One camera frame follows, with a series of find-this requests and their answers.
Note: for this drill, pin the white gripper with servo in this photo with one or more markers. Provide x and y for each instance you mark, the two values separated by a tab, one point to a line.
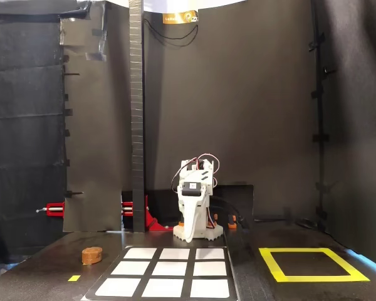
192	200

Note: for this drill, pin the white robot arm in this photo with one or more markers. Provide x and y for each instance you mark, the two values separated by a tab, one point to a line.
206	175

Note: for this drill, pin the black white grid mat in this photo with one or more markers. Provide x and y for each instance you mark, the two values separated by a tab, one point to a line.
158	269

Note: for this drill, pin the low black back board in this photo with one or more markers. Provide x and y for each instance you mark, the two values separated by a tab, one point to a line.
235	200

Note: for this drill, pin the dark grey cardboard panel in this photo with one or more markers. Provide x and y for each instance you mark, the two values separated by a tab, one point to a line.
94	141

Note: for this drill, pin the small yellow tape marker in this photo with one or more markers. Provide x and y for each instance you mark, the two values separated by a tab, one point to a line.
74	278

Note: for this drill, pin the red metal clamp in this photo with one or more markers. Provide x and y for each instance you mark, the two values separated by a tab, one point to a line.
54	209

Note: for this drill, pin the thin black taped pole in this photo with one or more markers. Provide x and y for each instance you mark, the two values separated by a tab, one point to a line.
319	125

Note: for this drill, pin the yellow tape square outline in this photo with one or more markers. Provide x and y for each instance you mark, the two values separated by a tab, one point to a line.
343	265

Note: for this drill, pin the orange LeRobot logo sticker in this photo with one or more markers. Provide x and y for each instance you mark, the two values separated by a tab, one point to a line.
179	17

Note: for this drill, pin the white perforated base plate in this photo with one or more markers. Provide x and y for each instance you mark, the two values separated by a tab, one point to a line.
213	232

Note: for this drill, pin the tall black vertical post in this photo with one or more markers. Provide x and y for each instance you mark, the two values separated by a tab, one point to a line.
137	125

